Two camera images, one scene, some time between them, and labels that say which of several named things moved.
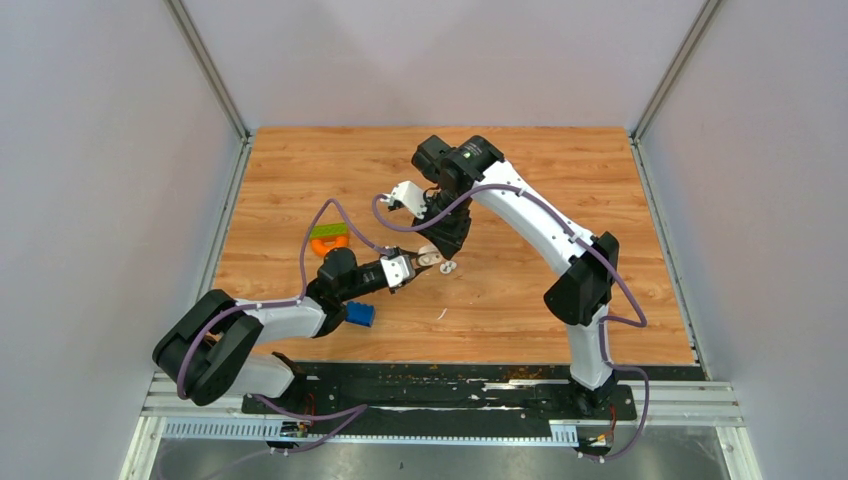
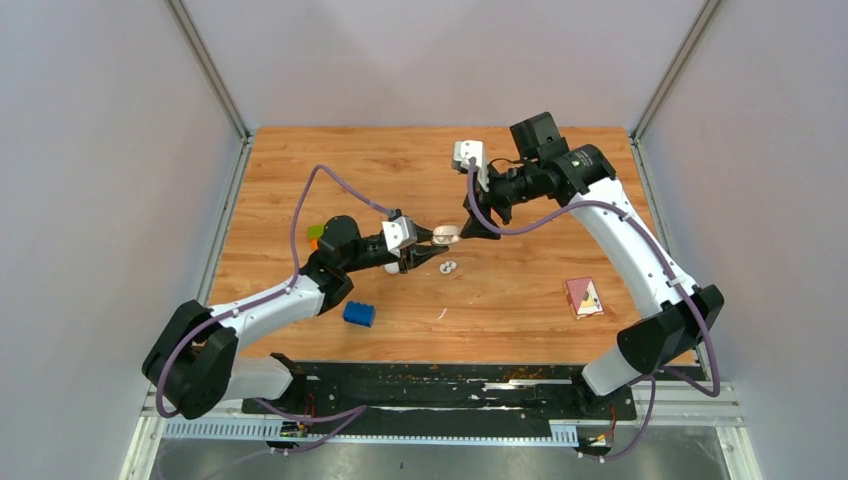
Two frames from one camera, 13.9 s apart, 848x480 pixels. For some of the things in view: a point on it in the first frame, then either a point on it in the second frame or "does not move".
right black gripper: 449,240 → 492,202
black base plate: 456,399 does not move
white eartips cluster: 448,267 does not move
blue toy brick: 359,313 does not move
